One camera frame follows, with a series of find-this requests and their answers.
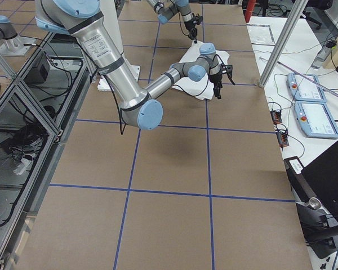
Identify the blue teach pendant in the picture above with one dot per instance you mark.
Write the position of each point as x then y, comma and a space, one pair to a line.
315, 120
303, 90

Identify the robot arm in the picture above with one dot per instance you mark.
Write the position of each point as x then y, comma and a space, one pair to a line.
95, 26
181, 7

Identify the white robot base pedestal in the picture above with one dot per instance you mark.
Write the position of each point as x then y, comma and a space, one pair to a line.
114, 67

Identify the lower blue teach pendant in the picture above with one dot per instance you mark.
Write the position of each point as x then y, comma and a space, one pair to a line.
315, 120

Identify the black laptop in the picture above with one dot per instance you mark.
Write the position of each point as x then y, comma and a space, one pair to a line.
322, 176

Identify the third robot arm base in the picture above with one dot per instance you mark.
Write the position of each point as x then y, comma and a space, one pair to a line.
13, 44

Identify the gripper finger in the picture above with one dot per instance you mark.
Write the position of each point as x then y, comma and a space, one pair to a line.
193, 35
217, 90

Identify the upper blue teach pendant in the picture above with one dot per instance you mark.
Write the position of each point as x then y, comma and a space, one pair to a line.
303, 90

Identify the black power adapter box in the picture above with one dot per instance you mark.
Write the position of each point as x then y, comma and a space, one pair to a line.
39, 72

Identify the white printed t-shirt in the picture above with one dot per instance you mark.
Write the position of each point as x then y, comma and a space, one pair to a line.
200, 89

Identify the metal reacher grabber tool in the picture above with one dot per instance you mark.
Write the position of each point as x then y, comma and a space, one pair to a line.
308, 79

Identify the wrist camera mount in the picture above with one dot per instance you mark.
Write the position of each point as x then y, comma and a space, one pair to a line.
197, 19
228, 71

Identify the aluminium frame rack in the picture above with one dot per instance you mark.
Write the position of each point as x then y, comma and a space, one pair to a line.
35, 122

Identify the clear water bottle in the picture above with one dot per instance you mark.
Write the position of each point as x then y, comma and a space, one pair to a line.
323, 53

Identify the aluminium frame post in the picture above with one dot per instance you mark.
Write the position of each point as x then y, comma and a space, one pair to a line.
288, 27

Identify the upper small circuit board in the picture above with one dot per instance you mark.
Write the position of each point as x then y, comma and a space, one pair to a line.
276, 116

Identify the red cylinder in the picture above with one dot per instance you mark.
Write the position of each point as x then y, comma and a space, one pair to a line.
249, 10

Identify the lower small circuit board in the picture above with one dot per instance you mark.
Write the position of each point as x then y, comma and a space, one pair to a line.
282, 137

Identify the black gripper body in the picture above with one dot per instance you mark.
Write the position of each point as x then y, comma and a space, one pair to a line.
216, 78
189, 27

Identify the small circuit board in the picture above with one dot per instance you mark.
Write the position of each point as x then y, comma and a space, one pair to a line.
282, 137
276, 116

